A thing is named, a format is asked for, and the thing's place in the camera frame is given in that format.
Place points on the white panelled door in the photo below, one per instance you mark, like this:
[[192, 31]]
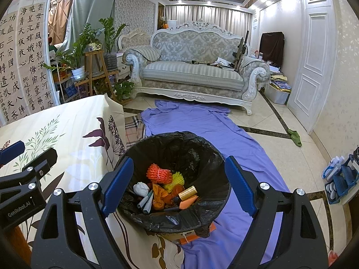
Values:
[[311, 70]]

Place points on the grey storage box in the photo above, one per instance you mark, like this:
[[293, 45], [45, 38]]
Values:
[[277, 95]]

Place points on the toy rifle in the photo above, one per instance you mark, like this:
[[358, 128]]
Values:
[[241, 53]]

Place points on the white metal rack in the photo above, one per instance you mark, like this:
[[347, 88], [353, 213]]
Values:
[[63, 89]]

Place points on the plaid cloth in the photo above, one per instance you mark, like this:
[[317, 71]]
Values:
[[134, 129]]

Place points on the ornate grey white sofa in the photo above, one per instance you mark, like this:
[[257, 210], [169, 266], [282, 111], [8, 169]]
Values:
[[190, 75]]

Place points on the dark cloth covered object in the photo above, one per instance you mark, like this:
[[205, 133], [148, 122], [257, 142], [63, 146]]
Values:
[[272, 47]]

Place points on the black stick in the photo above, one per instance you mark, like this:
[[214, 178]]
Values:
[[196, 62]]

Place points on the white tissue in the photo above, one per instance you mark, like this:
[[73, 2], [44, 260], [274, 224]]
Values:
[[141, 189]]

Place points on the floral cream tablecloth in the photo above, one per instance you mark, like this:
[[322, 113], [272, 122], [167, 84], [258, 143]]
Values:
[[75, 117]]

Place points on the gold label bottle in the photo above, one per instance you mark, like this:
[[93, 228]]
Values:
[[188, 192]]

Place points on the green slipper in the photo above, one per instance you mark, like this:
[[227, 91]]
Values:
[[296, 140], [291, 131]]

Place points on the orange wrapper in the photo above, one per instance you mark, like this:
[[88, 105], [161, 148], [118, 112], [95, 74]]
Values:
[[187, 203]]

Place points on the striped grey throw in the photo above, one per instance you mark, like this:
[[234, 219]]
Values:
[[148, 53]]

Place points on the small potted plant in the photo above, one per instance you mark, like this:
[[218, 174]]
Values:
[[123, 89]]

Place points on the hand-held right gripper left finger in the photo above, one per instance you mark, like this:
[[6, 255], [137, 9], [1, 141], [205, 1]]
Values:
[[117, 187]]

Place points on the calligraphy paper wall hanging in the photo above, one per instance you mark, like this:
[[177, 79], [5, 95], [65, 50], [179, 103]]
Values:
[[25, 61]]

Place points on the brown curtain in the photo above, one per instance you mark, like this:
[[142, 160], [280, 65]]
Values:
[[57, 19]]

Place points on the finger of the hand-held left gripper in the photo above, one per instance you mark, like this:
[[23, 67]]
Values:
[[43, 159], [11, 151]]

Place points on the purple sheet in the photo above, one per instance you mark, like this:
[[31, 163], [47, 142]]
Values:
[[210, 123]]

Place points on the blue slipper rack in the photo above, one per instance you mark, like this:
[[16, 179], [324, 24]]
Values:
[[340, 179]]

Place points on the orange foam fruit net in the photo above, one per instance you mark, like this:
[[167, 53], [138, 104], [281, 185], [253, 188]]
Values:
[[158, 173]]

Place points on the black bag lined trash bin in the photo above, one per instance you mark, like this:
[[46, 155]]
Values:
[[179, 151]]

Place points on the ornate white armchair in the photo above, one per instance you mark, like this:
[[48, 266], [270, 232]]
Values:
[[134, 37]]

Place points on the pile of magazines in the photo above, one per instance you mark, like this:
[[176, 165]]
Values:
[[223, 63]]

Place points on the decorated cream pot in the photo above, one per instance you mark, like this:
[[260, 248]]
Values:
[[94, 46]]

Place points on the wooden plant stand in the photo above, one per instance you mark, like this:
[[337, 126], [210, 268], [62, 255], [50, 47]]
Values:
[[96, 58]]

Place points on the yellow foam fruit net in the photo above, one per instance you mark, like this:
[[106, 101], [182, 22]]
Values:
[[175, 182]]

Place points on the grey blue drape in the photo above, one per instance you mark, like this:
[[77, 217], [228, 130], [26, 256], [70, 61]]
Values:
[[89, 5]]

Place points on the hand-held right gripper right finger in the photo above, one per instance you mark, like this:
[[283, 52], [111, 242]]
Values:
[[239, 185]]

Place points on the tall plant in dark pot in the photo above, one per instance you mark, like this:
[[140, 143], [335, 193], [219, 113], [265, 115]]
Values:
[[110, 36]]

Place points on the leafy plant in white pot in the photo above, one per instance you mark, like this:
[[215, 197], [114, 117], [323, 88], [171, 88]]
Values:
[[77, 56]]

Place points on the beige striped window curtain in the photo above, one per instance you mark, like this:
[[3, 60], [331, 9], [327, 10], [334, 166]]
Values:
[[207, 14]]

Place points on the white side cabinet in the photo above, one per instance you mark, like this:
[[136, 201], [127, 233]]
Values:
[[122, 66]]

